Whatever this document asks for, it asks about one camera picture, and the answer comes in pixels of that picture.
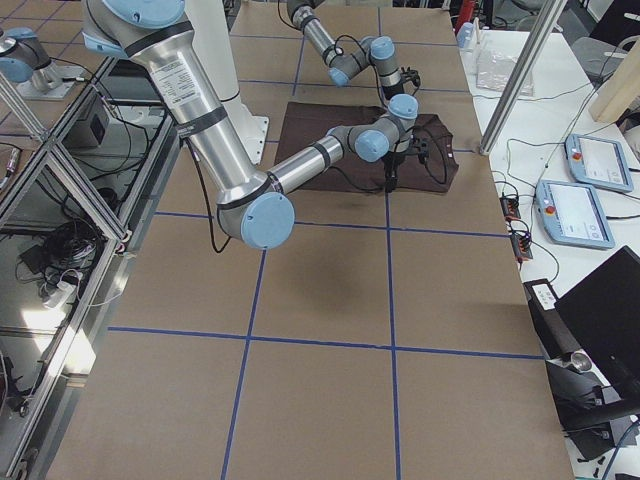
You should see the far blue teach pendant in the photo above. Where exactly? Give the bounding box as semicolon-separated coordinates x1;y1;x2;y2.
564;134;634;193

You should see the black laptop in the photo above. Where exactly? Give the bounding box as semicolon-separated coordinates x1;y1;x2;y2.
524;246;639;398

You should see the dark brown t-shirt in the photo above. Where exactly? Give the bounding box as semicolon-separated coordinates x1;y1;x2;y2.
275;102;459;194

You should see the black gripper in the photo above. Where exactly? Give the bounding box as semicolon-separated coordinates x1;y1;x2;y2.
384;145;407;193

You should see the near blue teach pendant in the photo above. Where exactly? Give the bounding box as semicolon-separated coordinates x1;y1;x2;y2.
535;180;615;250

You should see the blue teach pendant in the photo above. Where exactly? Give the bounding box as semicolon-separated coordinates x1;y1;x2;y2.
535;180;615;250
564;134;634;193

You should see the clear plastic bag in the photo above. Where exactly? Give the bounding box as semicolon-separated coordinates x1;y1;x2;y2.
476;50;518;92

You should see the black camera stand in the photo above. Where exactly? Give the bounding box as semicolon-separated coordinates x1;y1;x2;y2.
545;350;639;463

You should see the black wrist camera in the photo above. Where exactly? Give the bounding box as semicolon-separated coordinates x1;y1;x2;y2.
405;135;430;165
401;67;421;89

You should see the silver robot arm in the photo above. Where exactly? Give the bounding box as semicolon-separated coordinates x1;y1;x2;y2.
286;0;408;100
82;1;419;250

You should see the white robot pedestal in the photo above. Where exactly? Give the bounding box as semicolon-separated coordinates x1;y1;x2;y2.
185;0;269;165

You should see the grey aluminium post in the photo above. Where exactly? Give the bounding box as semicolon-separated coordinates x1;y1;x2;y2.
479;0;567;155

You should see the aluminium frame rack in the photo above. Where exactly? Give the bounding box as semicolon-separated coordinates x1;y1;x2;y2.
1;58;179;479

